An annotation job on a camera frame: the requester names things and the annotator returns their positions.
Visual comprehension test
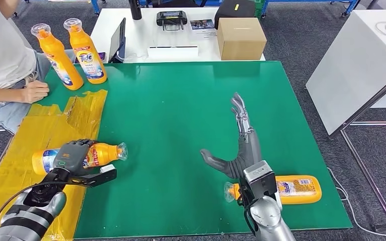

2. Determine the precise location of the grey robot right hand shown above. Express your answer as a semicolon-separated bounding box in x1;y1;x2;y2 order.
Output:
200;92;263;180

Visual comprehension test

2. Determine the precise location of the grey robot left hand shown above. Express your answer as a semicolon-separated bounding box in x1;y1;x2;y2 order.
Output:
52;139;95;177

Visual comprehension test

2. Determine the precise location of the person's right hand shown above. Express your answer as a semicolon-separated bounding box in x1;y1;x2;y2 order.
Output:
20;80;50;104

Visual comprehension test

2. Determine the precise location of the orange detergent bottle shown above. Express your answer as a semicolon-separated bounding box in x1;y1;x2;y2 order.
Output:
63;18;108;85
30;23;84;91
31;142;129;176
224;175;323;205

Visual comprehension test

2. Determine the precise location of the yellow taped cardboard sheet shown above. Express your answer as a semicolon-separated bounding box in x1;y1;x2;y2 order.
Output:
0;89;108;241

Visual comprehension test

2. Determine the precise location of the person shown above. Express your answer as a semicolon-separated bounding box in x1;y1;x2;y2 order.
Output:
0;0;77;134

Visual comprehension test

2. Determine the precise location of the dark tablet in cover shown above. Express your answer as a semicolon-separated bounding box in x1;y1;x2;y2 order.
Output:
108;17;126;64

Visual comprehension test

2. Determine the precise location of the brown cardboard box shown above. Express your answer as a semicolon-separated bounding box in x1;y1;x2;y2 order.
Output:
217;17;267;61

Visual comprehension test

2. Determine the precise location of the long white box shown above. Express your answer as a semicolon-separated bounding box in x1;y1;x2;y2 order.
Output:
147;46;199;61

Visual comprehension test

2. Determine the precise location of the black flask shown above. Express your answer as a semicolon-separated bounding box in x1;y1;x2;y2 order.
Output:
128;0;143;21

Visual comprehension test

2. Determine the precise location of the white side table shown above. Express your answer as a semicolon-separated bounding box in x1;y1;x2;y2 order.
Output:
305;9;386;136

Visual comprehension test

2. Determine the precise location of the printed leaflet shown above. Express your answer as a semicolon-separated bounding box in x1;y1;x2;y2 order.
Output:
189;19;217;38

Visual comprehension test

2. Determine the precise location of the black bag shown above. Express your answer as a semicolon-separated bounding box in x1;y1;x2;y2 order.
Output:
214;0;256;30

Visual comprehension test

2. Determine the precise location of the green plastic crate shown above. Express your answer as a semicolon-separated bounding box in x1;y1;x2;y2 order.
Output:
254;0;267;19

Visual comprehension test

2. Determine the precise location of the black handheld controller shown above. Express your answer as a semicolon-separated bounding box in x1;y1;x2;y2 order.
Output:
156;11;188;32

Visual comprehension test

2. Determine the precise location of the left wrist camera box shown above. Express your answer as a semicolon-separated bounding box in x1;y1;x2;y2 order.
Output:
68;164;118;189

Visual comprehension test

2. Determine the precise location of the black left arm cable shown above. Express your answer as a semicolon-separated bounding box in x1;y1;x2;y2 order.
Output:
0;181;64;241

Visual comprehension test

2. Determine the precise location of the blue metal rack frame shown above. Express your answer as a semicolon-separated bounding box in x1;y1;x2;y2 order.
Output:
13;0;102;16
261;0;360;18

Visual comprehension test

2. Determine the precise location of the thin white charging cable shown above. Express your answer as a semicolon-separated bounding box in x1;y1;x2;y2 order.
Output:
122;51;148;63

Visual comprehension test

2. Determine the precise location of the white floor cable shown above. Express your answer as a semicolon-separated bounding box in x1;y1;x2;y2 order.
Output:
326;165;386;237

